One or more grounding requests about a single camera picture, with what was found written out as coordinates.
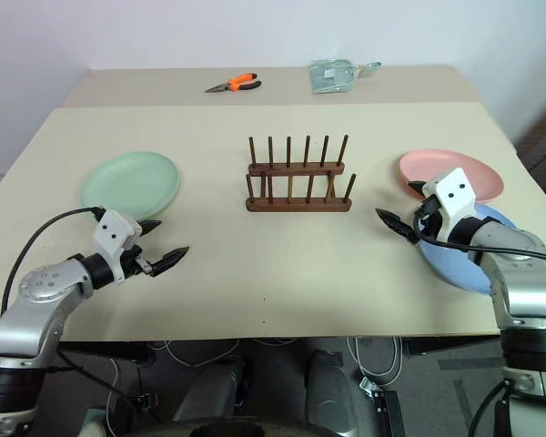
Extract dark rounded grey shape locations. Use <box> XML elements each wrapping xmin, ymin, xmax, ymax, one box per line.
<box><xmin>171</xmin><ymin>358</ymin><xmax>248</xmax><ymax>423</ymax></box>
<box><xmin>303</xmin><ymin>349</ymin><xmax>375</xmax><ymax>434</ymax></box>

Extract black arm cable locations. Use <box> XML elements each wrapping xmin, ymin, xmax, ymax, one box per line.
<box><xmin>412</xmin><ymin>212</ymin><xmax>546</xmax><ymax>270</ymax></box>
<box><xmin>0</xmin><ymin>207</ymin><xmax>106</xmax><ymax>318</ymax></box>

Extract clear teal dustpan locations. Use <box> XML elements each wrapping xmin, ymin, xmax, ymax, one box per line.
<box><xmin>308</xmin><ymin>58</ymin><xmax>384</xmax><ymax>97</ymax></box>

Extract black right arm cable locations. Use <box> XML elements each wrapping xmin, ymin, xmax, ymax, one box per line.
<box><xmin>412</xmin><ymin>212</ymin><xmax>546</xmax><ymax>270</ymax></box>

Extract pink red plate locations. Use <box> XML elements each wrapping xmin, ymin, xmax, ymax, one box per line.
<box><xmin>398</xmin><ymin>147</ymin><xmax>505</xmax><ymax>205</ymax></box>

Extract thin black floor cable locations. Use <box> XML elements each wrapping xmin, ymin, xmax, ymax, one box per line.
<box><xmin>48</xmin><ymin>349</ymin><xmax>143</xmax><ymax>437</ymax></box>

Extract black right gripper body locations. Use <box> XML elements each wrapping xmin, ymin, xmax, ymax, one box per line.
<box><xmin>410</xmin><ymin>194</ymin><xmax>443</xmax><ymax>240</ymax></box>

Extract black table frame beam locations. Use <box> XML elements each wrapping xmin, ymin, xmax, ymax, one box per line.
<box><xmin>401</xmin><ymin>337</ymin><xmax>502</xmax><ymax>358</ymax></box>

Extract white cable under table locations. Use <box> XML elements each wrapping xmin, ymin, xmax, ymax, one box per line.
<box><xmin>150</xmin><ymin>338</ymin><xmax>241</xmax><ymax>371</ymax></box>
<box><xmin>345</xmin><ymin>335</ymin><xmax>405</xmax><ymax>380</ymax></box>

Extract green plate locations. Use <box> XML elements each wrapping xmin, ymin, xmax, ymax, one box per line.
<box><xmin>79</xmin><ymin>150</ymin><xmax>183</xmax><ymax>223</ymax></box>

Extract blue plate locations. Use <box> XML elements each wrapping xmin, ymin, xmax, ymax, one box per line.
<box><xmin>416</xmin><ymin>202</ymin><xmax>521</xmax><ymax>296</ymax></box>

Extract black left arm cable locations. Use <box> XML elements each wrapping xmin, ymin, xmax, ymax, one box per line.
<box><xmin>0</xmin><ymin>207</ymin><xmax>106</xmax><ymax>318</ymax></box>

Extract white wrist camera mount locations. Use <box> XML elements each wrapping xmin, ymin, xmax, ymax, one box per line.
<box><xmin>421</xmin><ymin>167</ymin><xmax>479</xmax><ymax>242</ymax></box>
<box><xmin>94</xmin><ymin>209</ymin><xmax>144</xmax><ymax>284</ymax></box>

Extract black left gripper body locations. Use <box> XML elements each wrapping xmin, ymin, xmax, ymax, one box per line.
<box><xmin>117</xmin><ymin>244</ymin><xmax>159</xmax><ymax>280</ymax></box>

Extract orange handled pliers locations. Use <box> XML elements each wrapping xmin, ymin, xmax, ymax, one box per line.
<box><xmin>204</xmin><ymin>72</ymin><xmax>263</xmax><ymax>95</ymax></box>

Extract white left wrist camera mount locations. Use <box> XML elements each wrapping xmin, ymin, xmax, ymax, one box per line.
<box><xmin>94</xmin><ymin>209</ymin><xmax>144</xmax><ymax>284</ymax></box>

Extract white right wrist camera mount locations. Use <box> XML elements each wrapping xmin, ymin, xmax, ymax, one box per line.
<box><xmin>421</xmin><ymin>167</ymin><xmax>479</xmax><ymax>242</ymax></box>

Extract wooden dish rack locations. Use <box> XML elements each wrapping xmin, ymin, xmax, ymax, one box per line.
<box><xmin>245</xmin><ymin>133</ymin><xmax>358</xmax><ymax>214</ymax></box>

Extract black metal bracket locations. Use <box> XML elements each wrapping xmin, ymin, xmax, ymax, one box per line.
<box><xmin>358</xmin><ymin>376</ymin><xmax>407</xmax><ymax>437</ymax></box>

